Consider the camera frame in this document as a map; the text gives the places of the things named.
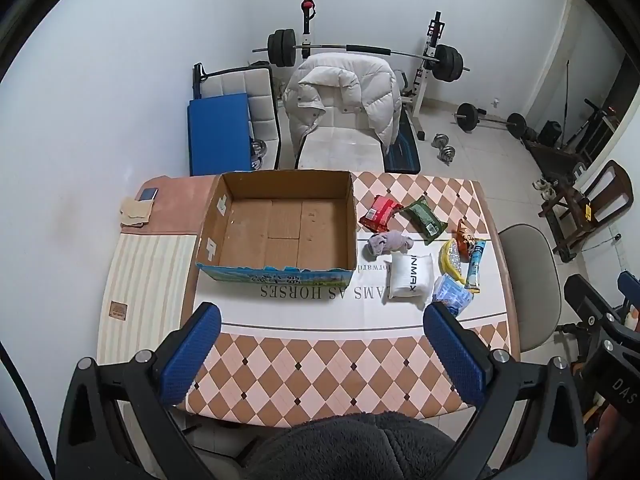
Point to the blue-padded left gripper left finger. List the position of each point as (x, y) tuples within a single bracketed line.
[(93, 441)]

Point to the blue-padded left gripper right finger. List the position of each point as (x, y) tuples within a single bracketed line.
[(550, 442)]

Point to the light blue stick packet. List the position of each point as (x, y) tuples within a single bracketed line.
[(472, 282)]

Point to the blue wet wipes pack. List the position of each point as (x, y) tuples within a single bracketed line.
[(452, 294)]

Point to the orange snack bag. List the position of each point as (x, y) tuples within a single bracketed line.
[(465, 241)]

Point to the yellow silver glitter pouch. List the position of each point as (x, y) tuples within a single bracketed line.
[(449, 261)]

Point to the white vacuum pack pouch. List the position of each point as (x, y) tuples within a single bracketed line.
[(410, 278)]

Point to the grey purple cloth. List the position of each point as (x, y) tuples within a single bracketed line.
[(387, 242)]

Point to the beige office chair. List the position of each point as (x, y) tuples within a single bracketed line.
[(535, 283)]

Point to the striped cream placemat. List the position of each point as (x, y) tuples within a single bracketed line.
[(144, 294)]

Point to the dark wooden chair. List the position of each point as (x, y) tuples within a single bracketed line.
[(573, 215)]

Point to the dark fleece clothing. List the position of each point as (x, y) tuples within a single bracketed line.
[(389, 445)]

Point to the checkered orange tablecloth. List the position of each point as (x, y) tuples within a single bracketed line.
[(288, 353)]

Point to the green snack packet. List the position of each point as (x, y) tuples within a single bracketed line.
[(424, 220)]

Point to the smartphone on table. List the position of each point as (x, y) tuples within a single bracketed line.
[(148, 194)]

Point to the chrome dumbbell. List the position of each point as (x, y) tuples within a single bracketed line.
[(446, 151)]

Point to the red snack packet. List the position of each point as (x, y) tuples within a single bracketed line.
[(379, 214)]

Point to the open cardboard box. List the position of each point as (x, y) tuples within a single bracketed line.
[(281, 227)]

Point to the barbell on floor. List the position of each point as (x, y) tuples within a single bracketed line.
[(468, 117)]

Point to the dark blue floor mat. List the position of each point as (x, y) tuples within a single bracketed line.
[(403, 156)]

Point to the white weight rack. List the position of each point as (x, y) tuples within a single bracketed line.
[(415, 92)]

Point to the chrome dumbbell plates by bench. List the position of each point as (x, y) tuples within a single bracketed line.
[(258, 149)]

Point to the barbell on rack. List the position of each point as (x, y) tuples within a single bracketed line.
[(446, 63)]

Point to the white puffer jacket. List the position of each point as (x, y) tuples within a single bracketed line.
[(366, 84)]

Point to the white leather bench seat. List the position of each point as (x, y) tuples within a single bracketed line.
[(256, 81)]

